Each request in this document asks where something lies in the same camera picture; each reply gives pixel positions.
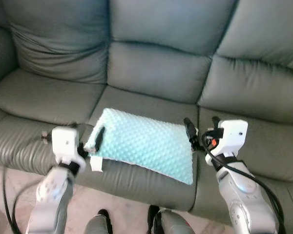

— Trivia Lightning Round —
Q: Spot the teal dotted pillow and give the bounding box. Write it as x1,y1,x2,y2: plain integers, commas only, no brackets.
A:
84,108,195,186

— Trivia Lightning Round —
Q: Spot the grey-green leather sofa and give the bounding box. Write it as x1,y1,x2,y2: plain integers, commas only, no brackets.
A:
0,0,293,234

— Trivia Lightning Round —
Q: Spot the grey robot left leg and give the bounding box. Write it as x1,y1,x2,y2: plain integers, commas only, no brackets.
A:
84,209,113,234

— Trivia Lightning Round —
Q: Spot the grey robot leg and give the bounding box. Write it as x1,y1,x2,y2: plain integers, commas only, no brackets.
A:
84,209,113,234
146,205,196,234

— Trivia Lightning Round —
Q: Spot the grey robot right leg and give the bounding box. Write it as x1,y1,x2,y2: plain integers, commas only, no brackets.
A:
146,205,196,234

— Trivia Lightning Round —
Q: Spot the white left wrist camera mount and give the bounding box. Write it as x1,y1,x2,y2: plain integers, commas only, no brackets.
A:
41,126,87,166

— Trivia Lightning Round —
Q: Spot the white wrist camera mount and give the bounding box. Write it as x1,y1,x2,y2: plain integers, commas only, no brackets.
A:
217,119,249,157
41,126,87,166

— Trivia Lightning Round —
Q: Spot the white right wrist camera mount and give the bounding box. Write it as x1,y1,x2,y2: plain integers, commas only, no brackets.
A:
217,119,249,157

